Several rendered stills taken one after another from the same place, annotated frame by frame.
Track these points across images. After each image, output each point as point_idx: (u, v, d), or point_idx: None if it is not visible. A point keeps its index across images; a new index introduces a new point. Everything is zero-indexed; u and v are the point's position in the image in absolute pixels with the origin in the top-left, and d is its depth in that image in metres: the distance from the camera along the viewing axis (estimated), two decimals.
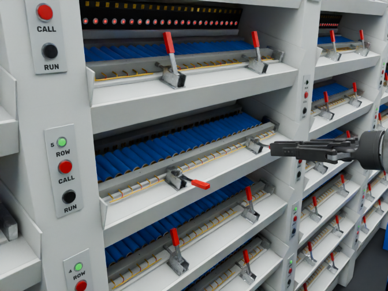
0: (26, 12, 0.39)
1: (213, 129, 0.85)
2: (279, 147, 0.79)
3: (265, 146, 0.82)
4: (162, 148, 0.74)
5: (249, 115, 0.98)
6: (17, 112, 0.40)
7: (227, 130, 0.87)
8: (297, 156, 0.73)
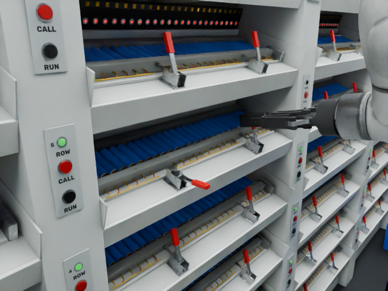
0: (26, 12, 0.39)
1: (208, 126, 0.86)
2: (247, 118, 0.83)
3: (253, 133, 0.84)
4: (157, 144, 0.74)
5: (244, 112, 0.98)
6: (17, 112, 0.40)
7: (222, 127, 0.88)
8: (262, 125, 0.77)
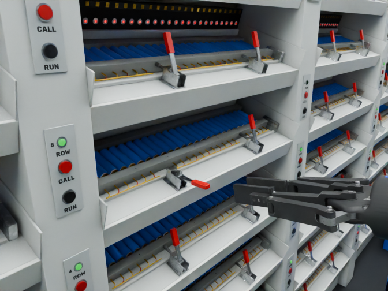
0: (26, 12, 0.39)
1: (208, 126, 0.86)
2: (246, 191, 0.53)
3: (253, 133, 0.84)
4: (157, 144, 0.74)
5: (244, 112, 0.98)
6: (17, 112, 0.40)
7: (222, 127, 0.88)
8: (271, 211, 0.47)
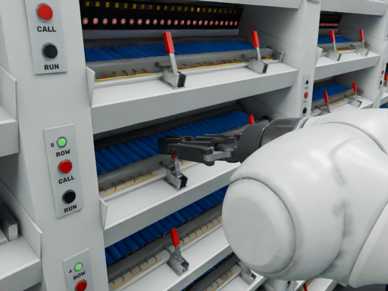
0: (26, 12, 0.39)
1: (208, 126, 0.86)
2: (166, 144, 0.64)
3: None
4: (157, 144, 0.74)
5: (244, 112, 0.98)
6: (17, 112, 0.40)
7: (222, 127, 0.88)
8: (178, 155, 0.58)
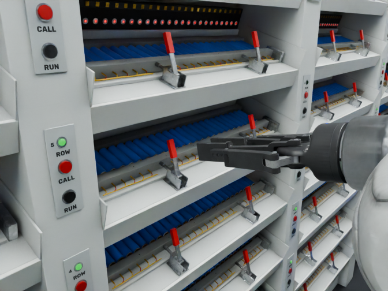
0: (26, 12, 0.39)
1: (208, 126, 0.86)
2: (208, 149, 0.56)
3: (253, 133, 0.84)
4: (157, 144, 0.74)
5: (244, 112, 0.98)
6: (17, 112, 0.40)
7: (222, 127, 0.88)
8: (226, 161, 0.50)
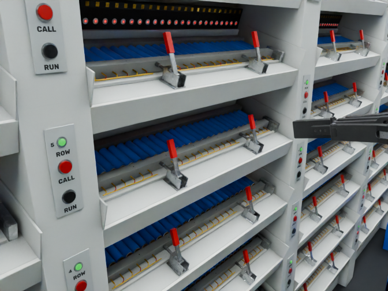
0: (26, 12, 0.39)
1: (208, 126, 0.86)
2: (305, 126, 0.58)
3: (253, 133, 0.84)
4: (157, 144, 0.74)
5: (244, 112, 0.98)
6: (17, 112, 0.40)
7: (222, 127, 0.88)
8: (334, 135, 0.52)
